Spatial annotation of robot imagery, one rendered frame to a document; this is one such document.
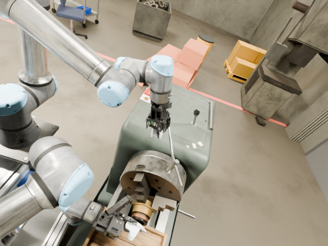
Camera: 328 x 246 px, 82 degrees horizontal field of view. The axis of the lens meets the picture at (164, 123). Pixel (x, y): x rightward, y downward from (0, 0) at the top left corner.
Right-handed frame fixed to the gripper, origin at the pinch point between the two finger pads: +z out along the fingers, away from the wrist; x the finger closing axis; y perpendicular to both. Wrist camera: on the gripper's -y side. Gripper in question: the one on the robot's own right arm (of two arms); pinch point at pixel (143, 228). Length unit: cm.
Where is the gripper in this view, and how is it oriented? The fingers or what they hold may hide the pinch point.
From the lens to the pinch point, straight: 92.0
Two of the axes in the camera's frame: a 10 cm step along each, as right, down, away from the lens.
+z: 9.1, 4.1, 0.1
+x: 3.1, -6.8, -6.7
